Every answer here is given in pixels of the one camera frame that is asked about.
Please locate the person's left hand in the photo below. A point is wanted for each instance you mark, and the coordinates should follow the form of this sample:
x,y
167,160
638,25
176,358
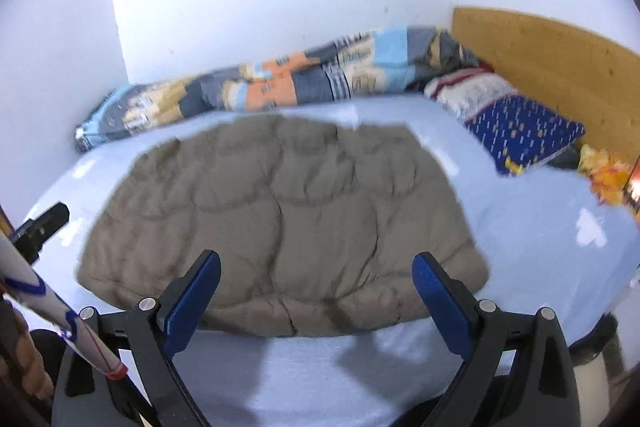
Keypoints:
x,y
21,362

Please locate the olive green quilted hooded coat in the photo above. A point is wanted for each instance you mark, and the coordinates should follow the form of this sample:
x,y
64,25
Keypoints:
x,y
316,226

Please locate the colourful patchwork cartoon quilt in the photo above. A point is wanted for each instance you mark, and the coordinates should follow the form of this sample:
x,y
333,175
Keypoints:
x,y
384,61

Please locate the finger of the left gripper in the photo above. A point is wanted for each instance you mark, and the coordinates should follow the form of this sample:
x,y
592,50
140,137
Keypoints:
x,y
30,237

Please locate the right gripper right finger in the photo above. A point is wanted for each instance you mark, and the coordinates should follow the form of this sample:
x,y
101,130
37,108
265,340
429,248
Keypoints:
x,y
516,368

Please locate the blue star patterned pillow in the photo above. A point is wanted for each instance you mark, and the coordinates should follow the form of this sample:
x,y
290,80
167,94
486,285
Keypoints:
x,y
518,132

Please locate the orange yellow plush toy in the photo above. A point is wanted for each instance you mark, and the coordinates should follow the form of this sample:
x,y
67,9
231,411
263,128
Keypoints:
x,y
608,174

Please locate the wooden headboard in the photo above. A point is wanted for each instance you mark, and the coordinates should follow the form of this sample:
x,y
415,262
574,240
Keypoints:
x,y
579,74

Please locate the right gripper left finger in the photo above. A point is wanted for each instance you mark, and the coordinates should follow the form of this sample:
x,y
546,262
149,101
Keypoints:
x,y
153,332

